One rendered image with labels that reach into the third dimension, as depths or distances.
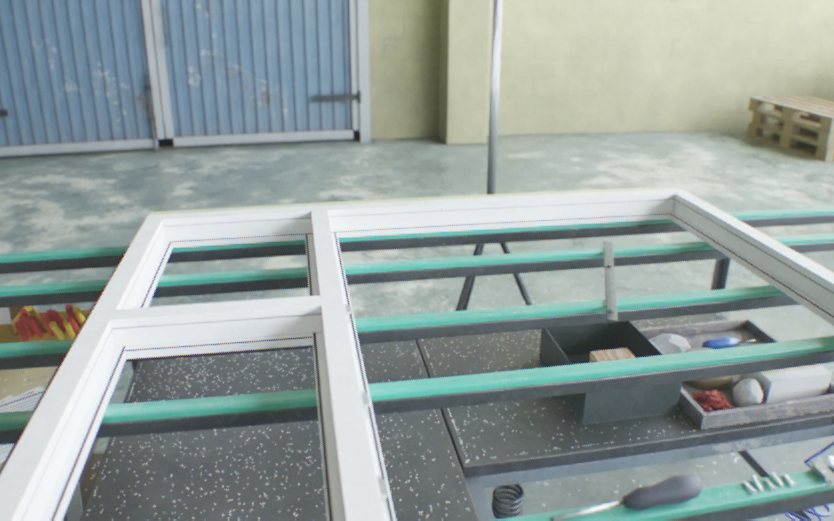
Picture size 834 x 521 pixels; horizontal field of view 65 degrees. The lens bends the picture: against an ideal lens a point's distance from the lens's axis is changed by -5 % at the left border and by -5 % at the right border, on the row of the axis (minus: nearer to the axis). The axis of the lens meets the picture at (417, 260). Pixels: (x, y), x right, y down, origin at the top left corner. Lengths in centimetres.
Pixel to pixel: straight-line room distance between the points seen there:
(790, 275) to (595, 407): 53
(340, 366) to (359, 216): 79
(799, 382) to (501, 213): 84
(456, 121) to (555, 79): 127
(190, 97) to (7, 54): 172
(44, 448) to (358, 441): 41
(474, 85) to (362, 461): 604
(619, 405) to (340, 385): 75
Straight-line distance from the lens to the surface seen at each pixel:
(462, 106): 676
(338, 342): 113
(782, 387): 176
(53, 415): 106
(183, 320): 128
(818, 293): 162
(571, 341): 179
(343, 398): 99
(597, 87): 764
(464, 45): 669
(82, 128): 723
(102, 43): 704
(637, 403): 159
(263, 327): 127
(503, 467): 144
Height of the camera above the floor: 148
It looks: 22 degrees down
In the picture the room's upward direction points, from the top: straight up
